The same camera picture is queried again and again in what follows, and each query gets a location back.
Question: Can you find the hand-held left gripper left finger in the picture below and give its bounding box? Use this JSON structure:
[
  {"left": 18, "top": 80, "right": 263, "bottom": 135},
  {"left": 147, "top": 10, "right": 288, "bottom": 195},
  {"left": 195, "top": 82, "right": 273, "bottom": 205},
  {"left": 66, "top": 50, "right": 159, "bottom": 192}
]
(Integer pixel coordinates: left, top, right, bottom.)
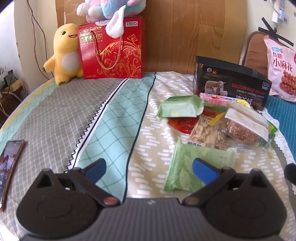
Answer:
[{"left": 35, "top": 158, "right": 121, "bottom": 207}]

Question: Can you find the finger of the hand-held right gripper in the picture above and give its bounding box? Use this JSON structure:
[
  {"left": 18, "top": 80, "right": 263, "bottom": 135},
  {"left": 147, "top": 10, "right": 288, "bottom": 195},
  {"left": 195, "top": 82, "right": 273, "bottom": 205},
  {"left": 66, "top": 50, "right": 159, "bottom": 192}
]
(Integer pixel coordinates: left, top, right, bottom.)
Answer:
[{"left": 284, "top": 163, "right": 296, "bottom": 186}]

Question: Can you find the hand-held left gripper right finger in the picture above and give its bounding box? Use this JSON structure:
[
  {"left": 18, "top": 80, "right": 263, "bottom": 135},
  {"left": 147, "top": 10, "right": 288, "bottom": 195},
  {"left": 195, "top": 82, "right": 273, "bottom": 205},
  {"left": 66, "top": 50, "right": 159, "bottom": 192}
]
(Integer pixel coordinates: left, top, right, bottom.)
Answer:
[{"left": 181, "top": 158, "right": 269, "bottom": 207}]

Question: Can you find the green leaf-print packet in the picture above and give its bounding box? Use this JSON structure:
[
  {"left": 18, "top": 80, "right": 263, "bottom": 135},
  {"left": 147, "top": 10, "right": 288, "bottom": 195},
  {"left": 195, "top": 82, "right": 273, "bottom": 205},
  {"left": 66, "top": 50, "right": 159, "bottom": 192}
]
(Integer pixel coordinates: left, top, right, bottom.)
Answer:
[{"left": 163, "top": 138, "right": 237, "bottom": 192}]

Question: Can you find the black cardboard box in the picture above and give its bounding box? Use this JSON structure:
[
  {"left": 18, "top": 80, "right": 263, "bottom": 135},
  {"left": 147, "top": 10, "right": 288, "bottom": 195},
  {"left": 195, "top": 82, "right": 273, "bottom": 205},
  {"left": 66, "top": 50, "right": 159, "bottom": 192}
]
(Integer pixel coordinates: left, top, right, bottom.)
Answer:
[{"left": 194, "top": 56, "right": 271, "bottom": 111}]

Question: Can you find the white printed plastic bag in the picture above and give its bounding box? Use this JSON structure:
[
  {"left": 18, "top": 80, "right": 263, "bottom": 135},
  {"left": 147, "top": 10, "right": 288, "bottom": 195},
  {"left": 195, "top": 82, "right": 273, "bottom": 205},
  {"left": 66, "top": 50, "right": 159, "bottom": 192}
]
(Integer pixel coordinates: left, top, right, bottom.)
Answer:
[{"left": 266, "top": 111, "right": 296, "bottom": 167}]

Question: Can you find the sliced nut packet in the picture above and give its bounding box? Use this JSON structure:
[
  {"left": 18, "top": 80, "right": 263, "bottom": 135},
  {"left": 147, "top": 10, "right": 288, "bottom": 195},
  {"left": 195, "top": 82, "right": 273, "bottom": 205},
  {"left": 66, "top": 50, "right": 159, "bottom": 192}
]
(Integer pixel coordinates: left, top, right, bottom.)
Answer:
[{"left": 188, "top": 115, "right": 228, "bottom": 149}]

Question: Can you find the flat red packet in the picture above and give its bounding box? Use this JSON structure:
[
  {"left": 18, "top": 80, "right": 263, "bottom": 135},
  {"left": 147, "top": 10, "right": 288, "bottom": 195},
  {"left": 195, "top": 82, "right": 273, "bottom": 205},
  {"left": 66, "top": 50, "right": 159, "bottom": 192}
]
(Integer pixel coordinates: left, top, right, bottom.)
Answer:
[{"left": 168, "top": 117, "right": 200, "bottom": 134}]

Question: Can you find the clear brown grain bar packet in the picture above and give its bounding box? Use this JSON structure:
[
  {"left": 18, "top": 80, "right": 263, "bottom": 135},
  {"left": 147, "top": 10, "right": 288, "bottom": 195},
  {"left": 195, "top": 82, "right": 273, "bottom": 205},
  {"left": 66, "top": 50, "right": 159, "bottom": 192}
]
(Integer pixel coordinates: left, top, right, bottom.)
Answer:
[{"left": 222, "top": 102, "right": 270, "bottom": 147}]

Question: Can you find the red orange snack packet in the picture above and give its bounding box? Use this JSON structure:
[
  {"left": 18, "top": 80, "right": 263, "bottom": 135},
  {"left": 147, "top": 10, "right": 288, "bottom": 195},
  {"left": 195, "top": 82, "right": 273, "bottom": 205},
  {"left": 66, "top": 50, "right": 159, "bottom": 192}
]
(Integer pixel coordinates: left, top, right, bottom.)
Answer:
[{"left": 202, "top": 109, "right": 226, "bottom": 126}]

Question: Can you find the blue quilted mat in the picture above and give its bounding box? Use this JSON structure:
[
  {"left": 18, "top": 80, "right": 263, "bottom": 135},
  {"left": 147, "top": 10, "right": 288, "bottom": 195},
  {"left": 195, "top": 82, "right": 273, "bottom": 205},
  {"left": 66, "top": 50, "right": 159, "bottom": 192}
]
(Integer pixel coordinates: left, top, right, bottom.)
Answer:
[{"left": 266, "top": 95, "right": 296, "bottom": 160}]

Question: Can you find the light green wrapped packet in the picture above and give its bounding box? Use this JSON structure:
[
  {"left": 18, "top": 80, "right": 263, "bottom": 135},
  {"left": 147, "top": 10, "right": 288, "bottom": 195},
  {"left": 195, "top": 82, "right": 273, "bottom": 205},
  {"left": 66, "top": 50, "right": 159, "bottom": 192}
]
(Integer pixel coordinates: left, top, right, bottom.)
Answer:
[{"left": 157, "top": 95, "right": 204, "bottom": 118}]

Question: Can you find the patterned bedsheet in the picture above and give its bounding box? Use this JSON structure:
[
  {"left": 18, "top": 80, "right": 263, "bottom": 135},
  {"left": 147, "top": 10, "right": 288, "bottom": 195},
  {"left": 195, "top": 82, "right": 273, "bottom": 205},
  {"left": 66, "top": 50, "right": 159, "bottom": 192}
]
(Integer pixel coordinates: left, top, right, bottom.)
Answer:
[{"left": 0, "top": 71, "right": 296, "bottom": 241}]

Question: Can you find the pink snack packet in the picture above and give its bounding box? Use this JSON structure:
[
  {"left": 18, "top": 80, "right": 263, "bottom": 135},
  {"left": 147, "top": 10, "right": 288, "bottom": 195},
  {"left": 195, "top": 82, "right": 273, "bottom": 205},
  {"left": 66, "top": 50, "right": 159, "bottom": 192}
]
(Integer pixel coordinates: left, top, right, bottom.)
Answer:
[{"left": 199, "top": 93, "right": 238, "bottom": 106}]

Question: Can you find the smartphone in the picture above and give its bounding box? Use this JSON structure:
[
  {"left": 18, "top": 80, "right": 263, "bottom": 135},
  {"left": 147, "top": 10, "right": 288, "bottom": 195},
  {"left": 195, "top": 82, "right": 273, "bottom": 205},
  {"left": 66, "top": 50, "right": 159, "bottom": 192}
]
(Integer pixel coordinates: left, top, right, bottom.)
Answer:
[{"left": 0, "top": 139, "right": 26, "bottom": 212}]

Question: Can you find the large pink snack bag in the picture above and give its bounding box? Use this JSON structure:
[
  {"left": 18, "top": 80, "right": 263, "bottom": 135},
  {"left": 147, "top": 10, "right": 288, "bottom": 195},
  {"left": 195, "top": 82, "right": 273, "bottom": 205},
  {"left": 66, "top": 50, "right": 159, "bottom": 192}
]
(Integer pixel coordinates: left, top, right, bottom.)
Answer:
[{"left": 264, "top": 35, "right": 296, "bottom": 103}]

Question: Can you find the woven basket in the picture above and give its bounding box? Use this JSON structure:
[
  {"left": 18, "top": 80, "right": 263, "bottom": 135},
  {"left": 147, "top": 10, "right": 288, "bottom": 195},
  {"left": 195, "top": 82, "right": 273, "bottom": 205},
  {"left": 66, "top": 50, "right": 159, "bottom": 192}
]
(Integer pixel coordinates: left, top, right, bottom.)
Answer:
[{"left": 0, "top": 79, "right": 26, "bottom": 116}]

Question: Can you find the red gift box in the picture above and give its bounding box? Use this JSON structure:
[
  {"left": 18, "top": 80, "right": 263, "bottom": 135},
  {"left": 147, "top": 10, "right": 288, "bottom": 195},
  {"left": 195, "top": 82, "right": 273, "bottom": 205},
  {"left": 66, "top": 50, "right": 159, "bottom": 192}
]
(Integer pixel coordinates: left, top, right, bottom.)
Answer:
[{"left": 77, "top": 17, "right": 146, "bottom": 80}]

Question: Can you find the yellow plush toy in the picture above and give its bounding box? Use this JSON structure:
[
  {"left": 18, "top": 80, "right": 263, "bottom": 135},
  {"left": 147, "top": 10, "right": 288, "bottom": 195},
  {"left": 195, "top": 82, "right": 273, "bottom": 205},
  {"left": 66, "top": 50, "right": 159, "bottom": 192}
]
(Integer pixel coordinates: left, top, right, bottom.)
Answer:
[{"left": 43, "top": 23, "right": 84, "bottom": 86}]

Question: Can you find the wooden headboard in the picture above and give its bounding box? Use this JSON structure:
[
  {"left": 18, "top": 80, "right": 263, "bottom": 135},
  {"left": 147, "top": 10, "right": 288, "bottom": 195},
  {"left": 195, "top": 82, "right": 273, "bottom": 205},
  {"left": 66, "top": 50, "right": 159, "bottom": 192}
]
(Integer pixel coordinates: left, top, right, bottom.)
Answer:
[{"left": 55, "top": 0, "right": 248, "bottom": 75}]

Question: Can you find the white charger plug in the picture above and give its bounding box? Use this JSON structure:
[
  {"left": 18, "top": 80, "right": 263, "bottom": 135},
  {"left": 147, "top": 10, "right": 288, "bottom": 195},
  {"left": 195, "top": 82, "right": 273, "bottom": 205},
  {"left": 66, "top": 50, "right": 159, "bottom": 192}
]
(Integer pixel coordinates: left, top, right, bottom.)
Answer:
[{"left": 272, "top": 9, "right": 290, "bottom": 26}]

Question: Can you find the pastel plush toy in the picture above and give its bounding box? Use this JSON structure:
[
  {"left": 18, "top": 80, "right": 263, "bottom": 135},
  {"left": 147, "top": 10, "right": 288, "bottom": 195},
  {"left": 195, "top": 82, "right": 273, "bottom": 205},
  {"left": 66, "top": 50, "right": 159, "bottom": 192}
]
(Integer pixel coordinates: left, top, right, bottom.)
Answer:
[{"left": 77, "top": 0, "right": 147, "bottom": 39}]

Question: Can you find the white power strip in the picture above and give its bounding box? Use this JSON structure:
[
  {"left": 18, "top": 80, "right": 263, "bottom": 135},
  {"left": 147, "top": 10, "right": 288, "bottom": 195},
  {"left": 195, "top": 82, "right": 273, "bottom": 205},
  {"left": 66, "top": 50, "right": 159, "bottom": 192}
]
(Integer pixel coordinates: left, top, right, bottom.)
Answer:
[{"left": 271, "top": 0, "right": 287, "bottom": 10}]

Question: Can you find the black wall cable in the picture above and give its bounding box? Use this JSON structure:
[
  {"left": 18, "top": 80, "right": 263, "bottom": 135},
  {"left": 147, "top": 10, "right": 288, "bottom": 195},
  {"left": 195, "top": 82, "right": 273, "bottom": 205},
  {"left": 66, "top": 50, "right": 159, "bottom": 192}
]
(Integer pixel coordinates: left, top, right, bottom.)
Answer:
[{"left": 27, "top": 0, "right": 48, "bottom": 80}]

